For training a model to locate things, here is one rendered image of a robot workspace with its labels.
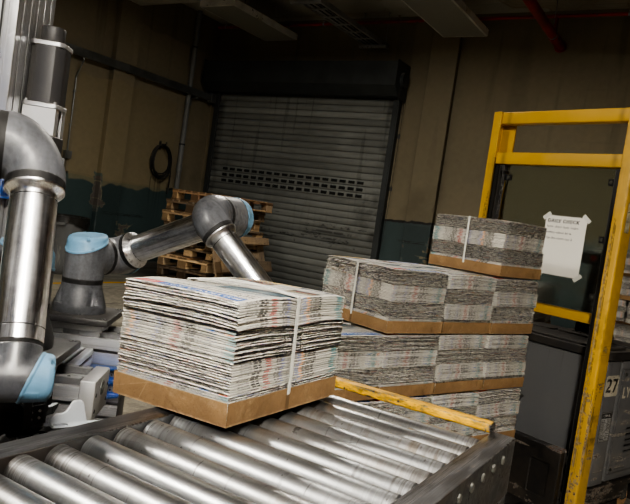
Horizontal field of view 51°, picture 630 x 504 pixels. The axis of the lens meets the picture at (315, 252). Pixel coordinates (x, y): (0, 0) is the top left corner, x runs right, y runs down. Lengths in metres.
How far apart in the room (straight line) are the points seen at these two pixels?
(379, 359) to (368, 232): 7.32
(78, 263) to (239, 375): 0.93
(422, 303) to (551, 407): 1.21
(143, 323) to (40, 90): 0.75
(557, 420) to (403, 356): 1.21
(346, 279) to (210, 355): 1.30
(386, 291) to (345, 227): 7.48
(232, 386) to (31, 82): 0.99
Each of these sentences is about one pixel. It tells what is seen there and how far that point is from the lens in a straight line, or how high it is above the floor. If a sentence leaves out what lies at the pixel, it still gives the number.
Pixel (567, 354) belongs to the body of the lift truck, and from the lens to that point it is 3.33.
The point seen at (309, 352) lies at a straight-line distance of 1.37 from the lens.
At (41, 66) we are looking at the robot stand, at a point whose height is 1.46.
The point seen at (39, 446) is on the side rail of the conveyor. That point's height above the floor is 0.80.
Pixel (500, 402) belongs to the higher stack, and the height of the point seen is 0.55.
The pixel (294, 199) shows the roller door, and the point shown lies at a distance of 10.23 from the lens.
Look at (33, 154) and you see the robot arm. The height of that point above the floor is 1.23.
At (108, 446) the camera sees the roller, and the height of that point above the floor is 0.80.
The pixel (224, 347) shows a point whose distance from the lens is 1.17.
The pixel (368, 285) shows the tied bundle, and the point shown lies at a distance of 2.34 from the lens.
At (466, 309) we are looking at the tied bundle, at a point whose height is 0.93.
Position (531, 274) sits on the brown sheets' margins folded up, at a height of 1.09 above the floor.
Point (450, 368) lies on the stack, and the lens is 2.58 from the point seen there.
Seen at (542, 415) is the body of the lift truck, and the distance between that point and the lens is 3.43.
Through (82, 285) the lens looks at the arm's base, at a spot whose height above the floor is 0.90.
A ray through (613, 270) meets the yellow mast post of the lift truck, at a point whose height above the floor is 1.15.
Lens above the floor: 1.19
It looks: 3 degrees down
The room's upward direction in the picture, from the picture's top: 8 degrees clockwise
